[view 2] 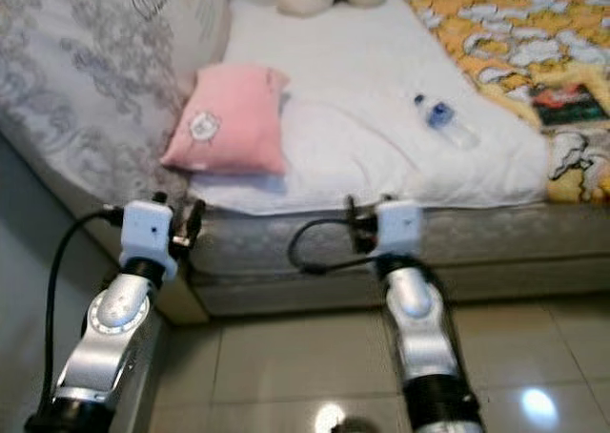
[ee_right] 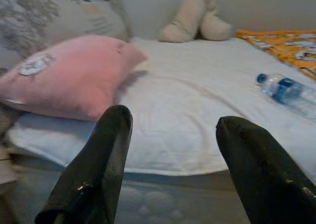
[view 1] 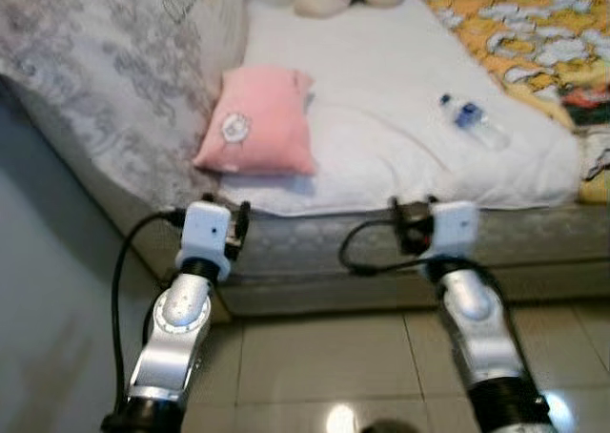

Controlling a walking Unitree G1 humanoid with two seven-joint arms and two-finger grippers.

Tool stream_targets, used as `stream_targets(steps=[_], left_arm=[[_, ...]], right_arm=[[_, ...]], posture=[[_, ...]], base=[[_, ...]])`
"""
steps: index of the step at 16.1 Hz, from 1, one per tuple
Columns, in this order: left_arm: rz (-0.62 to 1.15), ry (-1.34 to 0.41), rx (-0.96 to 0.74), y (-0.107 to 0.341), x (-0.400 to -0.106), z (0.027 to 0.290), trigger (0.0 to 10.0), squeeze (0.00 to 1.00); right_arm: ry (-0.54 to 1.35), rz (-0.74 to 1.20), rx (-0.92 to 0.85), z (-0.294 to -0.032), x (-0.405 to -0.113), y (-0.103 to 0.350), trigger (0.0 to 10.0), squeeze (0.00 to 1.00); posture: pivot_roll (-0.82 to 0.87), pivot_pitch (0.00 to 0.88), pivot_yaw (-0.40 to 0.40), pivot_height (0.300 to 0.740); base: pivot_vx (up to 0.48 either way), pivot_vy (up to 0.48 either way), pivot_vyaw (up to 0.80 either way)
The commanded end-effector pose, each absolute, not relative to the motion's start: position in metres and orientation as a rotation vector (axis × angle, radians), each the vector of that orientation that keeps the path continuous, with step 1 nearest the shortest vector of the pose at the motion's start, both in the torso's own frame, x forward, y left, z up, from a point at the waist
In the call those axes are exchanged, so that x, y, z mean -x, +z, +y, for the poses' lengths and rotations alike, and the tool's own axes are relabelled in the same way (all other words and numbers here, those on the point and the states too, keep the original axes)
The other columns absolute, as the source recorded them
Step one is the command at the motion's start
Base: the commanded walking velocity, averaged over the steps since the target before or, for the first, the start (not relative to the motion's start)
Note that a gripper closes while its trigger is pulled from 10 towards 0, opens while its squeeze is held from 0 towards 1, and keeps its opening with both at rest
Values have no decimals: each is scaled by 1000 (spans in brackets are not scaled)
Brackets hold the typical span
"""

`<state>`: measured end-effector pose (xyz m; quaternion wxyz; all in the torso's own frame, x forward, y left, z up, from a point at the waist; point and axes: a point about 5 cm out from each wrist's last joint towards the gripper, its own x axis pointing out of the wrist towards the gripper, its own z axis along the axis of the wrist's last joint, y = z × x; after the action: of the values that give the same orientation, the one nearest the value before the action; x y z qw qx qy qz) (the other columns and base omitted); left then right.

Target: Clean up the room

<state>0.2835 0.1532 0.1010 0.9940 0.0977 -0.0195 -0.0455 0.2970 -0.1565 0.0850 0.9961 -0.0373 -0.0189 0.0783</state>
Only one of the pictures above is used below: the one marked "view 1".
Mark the clear plastic water bottle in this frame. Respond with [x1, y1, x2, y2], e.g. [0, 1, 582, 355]
[438, 93, 512, 152]

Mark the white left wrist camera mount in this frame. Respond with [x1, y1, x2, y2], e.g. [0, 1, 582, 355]
[178, 201, 237, 281]

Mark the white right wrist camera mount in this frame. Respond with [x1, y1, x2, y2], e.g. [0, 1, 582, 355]
[424, 201, 480, 262]

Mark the grey patterned padded headboard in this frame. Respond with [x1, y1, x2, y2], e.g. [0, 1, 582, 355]
[0, 0, 251, 215]

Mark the white quilted mattress pad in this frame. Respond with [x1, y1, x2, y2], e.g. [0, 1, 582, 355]
[217, 0, 584, 217]

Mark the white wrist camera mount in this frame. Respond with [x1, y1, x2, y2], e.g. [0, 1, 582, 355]
[178, 201, 237, 281]
[424, 201, 480, 262]

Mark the dark book with red cover art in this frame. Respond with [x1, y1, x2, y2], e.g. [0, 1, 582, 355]
[560, 82, 610, 129]

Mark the pink pillow with sheep print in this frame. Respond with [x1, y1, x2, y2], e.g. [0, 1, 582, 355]
[193, 66, 317, 178]

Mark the grey quilted mattress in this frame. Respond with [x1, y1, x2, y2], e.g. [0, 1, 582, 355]
[129, 202, 610, 281]

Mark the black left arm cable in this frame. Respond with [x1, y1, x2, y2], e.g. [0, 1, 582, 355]
[112, 209, 187, 424]

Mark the yellow cartoon print blanket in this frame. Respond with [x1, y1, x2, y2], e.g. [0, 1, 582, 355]
[412, 0, 610, 205]

